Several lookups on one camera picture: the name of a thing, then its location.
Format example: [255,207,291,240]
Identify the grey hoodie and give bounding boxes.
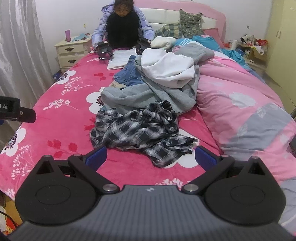
[101,62,200,116]

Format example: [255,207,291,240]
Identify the blue cloth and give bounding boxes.
[222,49,255,67]

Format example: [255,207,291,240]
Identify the white folded cloth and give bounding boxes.
[107,48,138,70]

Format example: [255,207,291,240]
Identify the green plaid cloth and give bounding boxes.
[155,23,183,38]

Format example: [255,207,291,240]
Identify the cream nightstand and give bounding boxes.
[54,37,93,70]

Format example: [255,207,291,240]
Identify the beige garment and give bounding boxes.
[109,81,126,90]

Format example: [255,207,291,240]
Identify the grey curtain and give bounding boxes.
[0,0,52,144]

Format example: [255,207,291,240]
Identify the black white plaid shirt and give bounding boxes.
[90,100,199,168]

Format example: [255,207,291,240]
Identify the cluttered bedside table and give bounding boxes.
[228,34,269,70]

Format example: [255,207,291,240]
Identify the cream white garment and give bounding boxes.
[151,36,177,49]

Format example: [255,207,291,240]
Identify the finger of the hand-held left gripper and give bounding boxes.
[20,108,37,123]

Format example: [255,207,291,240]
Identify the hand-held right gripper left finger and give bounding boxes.
[35,146,119,194]

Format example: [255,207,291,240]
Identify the pink and grey duvet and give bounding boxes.
[196,46,296,181]

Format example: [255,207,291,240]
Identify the grey sweatshirt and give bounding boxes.
[172,44,215,63]

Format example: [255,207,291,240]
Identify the blue garment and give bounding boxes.
[112,55,145,87]

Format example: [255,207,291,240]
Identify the pink and white headboard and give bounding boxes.
[133,0,226,47]

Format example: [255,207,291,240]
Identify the pink floral blanket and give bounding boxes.
[0,47,222,200]

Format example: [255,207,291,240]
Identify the teal striped garment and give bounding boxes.
[176,36,222,52]

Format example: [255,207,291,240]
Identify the pink pillow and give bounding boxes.
[203,28,225,48]

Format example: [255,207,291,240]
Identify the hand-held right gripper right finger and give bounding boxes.
[183,146,269,194]

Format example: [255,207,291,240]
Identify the camouflage pillow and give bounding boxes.
[179,9,205,39]

